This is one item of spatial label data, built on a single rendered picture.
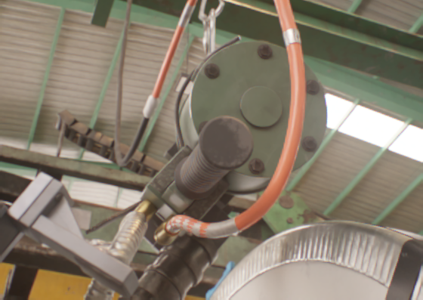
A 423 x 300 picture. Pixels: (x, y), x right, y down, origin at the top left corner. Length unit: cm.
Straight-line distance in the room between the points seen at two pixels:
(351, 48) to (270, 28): 50
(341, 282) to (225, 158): 23
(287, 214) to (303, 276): 112
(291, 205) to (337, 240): 119
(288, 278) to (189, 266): 12
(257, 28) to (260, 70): 301
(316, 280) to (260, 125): 18
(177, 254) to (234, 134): 30
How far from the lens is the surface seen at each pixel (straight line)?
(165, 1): 358
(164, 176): 65
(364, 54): 391
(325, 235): 71
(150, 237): 86
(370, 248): 63
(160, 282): 75
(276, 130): 66
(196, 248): 77
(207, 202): 65
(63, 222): 47
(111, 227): 167
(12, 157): 176
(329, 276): 69
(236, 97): 66
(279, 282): 80
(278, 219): 184
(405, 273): 58
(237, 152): 49
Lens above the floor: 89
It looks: 41 degrees up
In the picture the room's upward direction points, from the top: straight up
